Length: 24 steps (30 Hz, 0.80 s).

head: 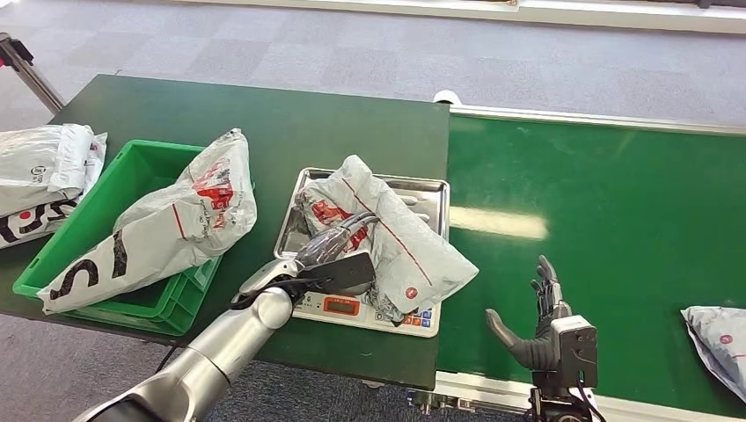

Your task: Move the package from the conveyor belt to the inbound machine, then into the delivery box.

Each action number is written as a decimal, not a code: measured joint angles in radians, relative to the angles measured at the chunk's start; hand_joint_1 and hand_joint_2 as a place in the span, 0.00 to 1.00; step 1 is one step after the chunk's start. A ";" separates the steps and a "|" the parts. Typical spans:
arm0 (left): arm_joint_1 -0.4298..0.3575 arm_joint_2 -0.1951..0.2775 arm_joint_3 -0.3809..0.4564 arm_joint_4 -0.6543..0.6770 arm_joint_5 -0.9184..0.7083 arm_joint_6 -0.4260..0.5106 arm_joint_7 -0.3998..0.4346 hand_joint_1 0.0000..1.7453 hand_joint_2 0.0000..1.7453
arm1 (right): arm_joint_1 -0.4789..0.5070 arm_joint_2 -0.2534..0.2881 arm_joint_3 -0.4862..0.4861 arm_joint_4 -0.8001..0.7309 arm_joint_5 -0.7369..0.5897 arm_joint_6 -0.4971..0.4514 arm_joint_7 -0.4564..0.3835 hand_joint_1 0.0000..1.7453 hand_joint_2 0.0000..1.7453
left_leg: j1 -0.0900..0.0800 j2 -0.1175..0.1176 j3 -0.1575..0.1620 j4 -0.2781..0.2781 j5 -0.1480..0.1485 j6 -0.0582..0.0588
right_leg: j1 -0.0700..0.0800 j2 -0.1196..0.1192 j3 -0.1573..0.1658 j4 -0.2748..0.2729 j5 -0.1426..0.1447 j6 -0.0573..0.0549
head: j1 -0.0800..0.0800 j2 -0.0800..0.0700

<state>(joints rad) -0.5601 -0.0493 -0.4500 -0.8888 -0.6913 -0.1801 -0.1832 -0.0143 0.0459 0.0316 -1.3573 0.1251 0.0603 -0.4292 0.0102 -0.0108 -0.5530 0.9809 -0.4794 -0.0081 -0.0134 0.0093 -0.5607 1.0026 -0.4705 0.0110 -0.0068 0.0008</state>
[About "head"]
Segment plain grey poly bag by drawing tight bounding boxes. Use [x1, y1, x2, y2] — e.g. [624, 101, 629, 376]
[0, 123, 96, 218]

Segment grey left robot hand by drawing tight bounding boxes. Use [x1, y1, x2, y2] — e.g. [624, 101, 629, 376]
[294, 211, 380, 270]

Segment grey poly bag, black letters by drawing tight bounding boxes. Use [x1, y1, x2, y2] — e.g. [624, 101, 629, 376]
[0, 132, 108, 251]

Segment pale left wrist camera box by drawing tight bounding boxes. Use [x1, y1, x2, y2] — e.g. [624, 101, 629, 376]
[296, 251, 377, 296]

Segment grey poly bag, red dot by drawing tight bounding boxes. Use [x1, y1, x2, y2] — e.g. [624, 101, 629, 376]
[680, 305, 746, 404]

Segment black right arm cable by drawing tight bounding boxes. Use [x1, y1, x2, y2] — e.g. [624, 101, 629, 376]
[574, 377, 607, 422]

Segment white scale with steel tray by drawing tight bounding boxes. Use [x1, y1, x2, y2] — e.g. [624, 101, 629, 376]
[274, 167, 451, 339]

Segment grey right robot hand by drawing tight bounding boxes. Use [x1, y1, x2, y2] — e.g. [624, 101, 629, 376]
[485, 255, 575, 372]

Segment green plastic crate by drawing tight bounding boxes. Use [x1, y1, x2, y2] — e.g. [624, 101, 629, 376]
[58, 253, 225, 339]
[11, 138, 256, 323]

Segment green conveyor belt machine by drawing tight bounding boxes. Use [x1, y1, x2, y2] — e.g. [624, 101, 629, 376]
[407, 103, 746, 422]

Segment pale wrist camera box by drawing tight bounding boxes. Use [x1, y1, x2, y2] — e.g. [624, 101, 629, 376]
[296, 251, 377, 296]
[550, 315, 600, 389]

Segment metal stand leg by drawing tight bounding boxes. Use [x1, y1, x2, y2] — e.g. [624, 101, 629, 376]
[0, 32, 66, 114]

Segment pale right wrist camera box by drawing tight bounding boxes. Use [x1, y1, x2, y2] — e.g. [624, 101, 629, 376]
[550, 315, 600, 389]

